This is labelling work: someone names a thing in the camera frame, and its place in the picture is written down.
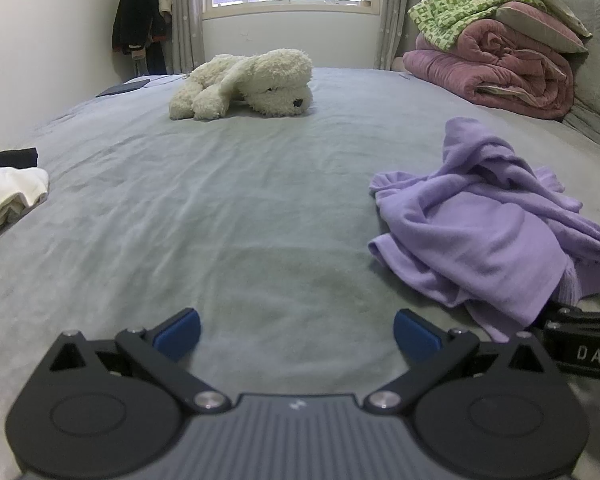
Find white folded garment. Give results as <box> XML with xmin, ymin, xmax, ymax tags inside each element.
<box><xmin>0</xmin><ymin>166</ymin><xmax>50</xmax><ymax>249</ymax></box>

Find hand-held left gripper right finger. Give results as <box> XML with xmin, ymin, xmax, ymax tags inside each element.
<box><xmin>363</xmin><ymin>309</ymin><xmax>561</xmax><ymax>416</ymax></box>

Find black folded garment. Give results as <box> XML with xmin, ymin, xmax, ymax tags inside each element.
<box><xmin>0</xmin><ymin>147</ymin><xmax>39</xmax><ymax>179</ymax></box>

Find dark tablet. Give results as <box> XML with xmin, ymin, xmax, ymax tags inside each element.
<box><xmin>96</xmin><ymin>78</ymin><xmax>151</xmax><ymax>98</ymax></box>

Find pink folded quilt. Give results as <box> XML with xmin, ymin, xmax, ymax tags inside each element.
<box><xmin>402</xmin><ymin>18</ymin><xmax>576</xmax><ymax>121</ymax></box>

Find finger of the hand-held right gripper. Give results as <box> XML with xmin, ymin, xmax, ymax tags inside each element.
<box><xmin>532</xmin><ymin>304</ymin><xmax>600</xmax><ymax>331</ymax></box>

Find purple pants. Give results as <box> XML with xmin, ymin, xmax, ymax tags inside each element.
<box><xmin>367</xmin><ymin>116</ymin><xmax>600</xmax><ymax>343</ymax></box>

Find dark hanging jacket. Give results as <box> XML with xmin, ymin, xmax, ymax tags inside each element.
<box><xmin>111</xmin><ymin>0</ymin><xmax>172</xmax><ymax>76</ymax></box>

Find grey curtain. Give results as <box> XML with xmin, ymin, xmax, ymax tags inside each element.
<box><xmin>372</xmin><ymin>0</ymin><xmax>453</xmax><ymax>72</ymax></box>
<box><xmin>167</xmin><ymin>0</ymin><xmax>207</xmax><ymax>76</ymax></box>

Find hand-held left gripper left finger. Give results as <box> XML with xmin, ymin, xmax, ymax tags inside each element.
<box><xmin>49</xmin><ymin>307</ymin><xmax>233</xmax><ymax>416</ymax></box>

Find white plush dog toy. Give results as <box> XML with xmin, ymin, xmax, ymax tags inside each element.
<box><xmin>168</xmin><ymin>48</ymin><xmax>314</xmax><ymax>122</ymax></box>

